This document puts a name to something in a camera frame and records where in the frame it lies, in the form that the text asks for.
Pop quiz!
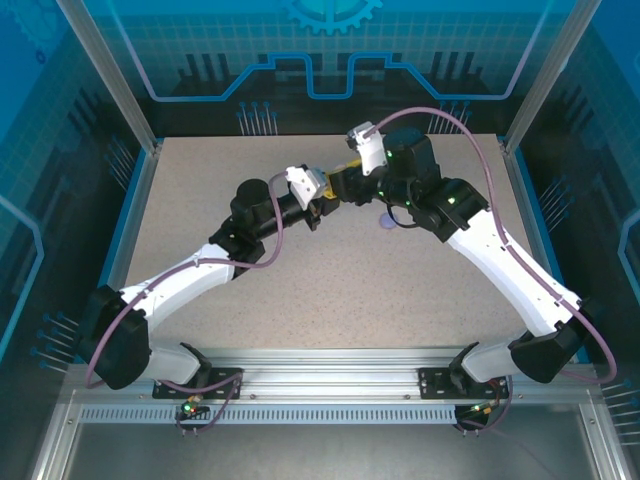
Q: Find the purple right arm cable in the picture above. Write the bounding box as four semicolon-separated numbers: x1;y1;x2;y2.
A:
368;107;620;437

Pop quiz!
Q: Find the grey metal front tray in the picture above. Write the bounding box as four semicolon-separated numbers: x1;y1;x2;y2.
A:
29;389;640;480

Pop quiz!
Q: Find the slotted grey cable duct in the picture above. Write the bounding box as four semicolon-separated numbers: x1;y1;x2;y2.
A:
78;405;464;425

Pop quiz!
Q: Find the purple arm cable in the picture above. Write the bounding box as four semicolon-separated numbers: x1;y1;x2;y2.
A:
84;169;291;437
368;107;620;437

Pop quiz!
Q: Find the aluminium front frame rail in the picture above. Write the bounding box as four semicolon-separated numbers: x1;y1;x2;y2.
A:
62;346;599;404

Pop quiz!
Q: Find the power connector with led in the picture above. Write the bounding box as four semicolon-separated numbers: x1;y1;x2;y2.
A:
467;399;504;419
179;394;210;420

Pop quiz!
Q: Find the left power connector with LED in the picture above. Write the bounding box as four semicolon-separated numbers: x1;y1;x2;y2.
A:
179;394;210;420

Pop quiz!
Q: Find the aluminium right side rail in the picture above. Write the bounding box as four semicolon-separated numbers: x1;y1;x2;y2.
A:
498;134;584;364

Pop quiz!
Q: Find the right power connector with LED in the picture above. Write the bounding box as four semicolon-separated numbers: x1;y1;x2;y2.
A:
467;399;504;419

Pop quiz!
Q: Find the aluminium left side rail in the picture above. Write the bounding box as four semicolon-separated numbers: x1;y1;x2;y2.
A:
82;139;165;364

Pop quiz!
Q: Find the aluminium left frame post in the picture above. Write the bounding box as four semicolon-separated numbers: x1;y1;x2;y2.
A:
53;0;164;154

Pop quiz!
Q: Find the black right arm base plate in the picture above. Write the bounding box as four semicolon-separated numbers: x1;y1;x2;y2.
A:
417;366;519;401

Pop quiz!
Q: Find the aluminium frame post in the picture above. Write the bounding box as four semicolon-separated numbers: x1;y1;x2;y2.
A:
53;0;164;154
501;0;605;154

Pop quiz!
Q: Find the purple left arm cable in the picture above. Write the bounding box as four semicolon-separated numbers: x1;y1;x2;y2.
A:
84;169;291;437

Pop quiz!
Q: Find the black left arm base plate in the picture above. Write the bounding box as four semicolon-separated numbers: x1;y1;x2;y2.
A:
152;366;247;401

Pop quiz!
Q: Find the aluminium right frame post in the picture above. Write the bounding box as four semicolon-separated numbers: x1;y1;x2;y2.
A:
501;0;605;154

